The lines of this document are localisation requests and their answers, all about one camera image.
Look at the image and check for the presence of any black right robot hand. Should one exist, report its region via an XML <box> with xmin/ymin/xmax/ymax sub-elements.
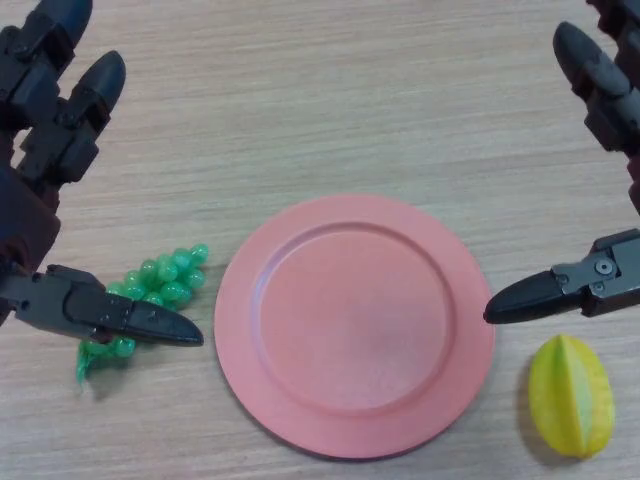
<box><xmin>483</xmin><ymin>0</ymin><xmax>640</xmax><ymax>325</ymax></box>

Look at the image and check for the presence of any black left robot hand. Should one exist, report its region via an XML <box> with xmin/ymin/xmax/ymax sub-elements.
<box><xmin>0</xmin><ymin>0</ymin><xmax>205</xmax><ymax>348</ymax></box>

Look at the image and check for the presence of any green grapes bunch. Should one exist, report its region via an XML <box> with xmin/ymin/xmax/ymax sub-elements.
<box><xmin>75</xmin><ymin>242</ymin><xmax>210</xmax><ymax>394</ymax></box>

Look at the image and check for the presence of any pink round plate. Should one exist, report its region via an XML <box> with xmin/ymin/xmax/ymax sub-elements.
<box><xmin>214</xmin><ymin>194</ymin><xmax>496</xmax><ymax>460</ymax></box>

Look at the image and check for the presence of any yellow green starfruit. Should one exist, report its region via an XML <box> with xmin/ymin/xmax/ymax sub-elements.
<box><xmin>528</xmin><ymin>334</ymin><xmax>615</xmax><ymax>460</ymax></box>

